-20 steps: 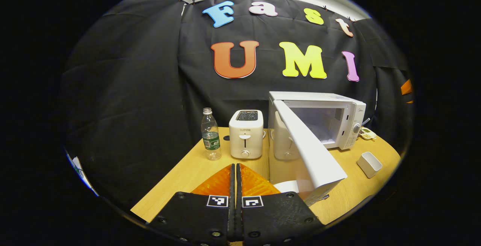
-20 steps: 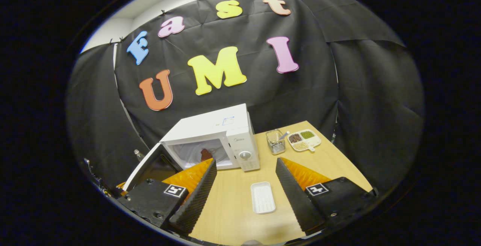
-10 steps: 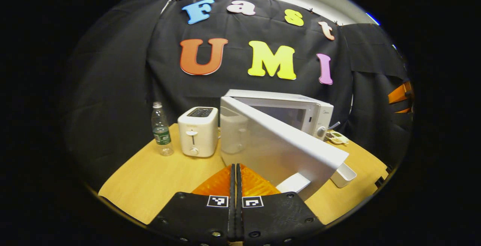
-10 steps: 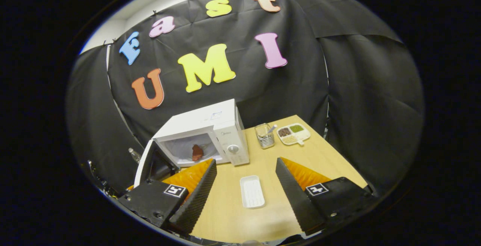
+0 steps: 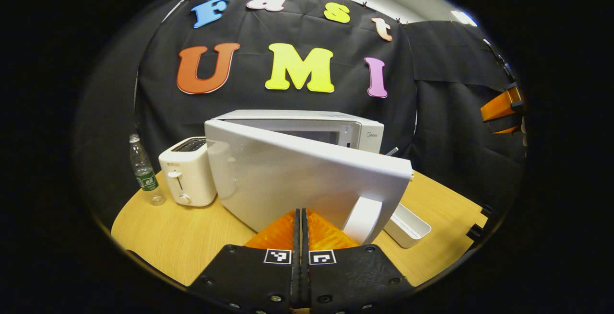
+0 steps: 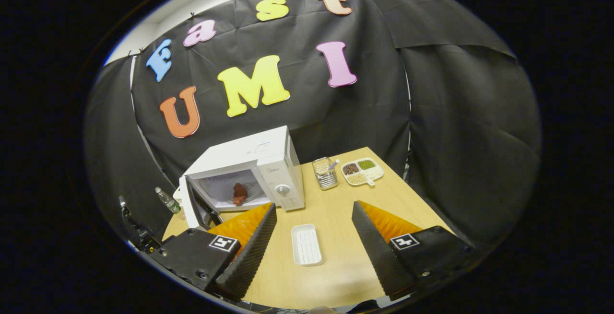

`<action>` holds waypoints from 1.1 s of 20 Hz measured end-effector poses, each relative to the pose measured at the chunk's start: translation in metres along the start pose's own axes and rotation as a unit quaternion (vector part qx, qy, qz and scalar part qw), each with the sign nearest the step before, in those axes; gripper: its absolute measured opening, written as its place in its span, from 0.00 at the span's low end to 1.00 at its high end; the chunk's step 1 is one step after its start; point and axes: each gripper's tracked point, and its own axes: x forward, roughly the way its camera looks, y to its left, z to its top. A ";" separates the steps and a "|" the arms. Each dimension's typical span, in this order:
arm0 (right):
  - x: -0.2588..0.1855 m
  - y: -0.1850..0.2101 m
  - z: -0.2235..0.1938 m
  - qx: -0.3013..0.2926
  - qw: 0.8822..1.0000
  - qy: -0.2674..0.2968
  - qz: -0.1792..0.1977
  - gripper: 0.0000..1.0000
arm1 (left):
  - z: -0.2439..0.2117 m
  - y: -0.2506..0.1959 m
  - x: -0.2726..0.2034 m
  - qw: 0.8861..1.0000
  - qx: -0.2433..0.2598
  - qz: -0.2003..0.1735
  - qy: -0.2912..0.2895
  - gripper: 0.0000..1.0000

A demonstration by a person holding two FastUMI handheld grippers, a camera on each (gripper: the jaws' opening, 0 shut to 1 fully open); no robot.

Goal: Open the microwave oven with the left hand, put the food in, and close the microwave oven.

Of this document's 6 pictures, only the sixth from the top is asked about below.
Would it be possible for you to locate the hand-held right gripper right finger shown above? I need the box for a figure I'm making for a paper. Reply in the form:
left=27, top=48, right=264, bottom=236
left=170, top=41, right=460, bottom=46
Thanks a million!
left=352, top=201, right=480, bottom=301

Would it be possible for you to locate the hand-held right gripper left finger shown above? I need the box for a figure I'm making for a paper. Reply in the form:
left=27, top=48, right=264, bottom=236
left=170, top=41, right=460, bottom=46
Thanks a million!
left=148, top=202, right=278, bottom=301

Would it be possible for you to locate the brown meat piece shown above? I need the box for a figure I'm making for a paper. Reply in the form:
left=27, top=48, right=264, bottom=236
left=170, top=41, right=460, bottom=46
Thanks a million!
left=232, top=183, right=249, bottom=206

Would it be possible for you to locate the white microwave oven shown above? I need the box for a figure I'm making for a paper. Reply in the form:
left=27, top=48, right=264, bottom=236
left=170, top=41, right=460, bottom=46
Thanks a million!
left=178, top=126, right=307, bottom=231

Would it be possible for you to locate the clear plastic water bottle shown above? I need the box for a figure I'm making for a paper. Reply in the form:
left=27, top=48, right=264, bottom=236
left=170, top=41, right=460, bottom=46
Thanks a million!
left=154, top=186, right=182, bottom=215

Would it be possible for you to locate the white rectangular dish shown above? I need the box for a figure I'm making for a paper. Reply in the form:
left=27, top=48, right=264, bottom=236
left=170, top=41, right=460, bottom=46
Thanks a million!
left=291, top=223, right=324, bottom=267

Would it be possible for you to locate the divided white grain tray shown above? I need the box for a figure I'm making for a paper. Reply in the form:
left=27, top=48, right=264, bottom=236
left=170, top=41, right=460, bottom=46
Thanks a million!
left=340, top=157, right=385, bottom=187

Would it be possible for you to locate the black backdrop cloth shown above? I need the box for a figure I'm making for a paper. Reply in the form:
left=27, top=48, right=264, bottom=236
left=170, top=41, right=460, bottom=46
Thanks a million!
left=84, top=0, right=543, bottom=252

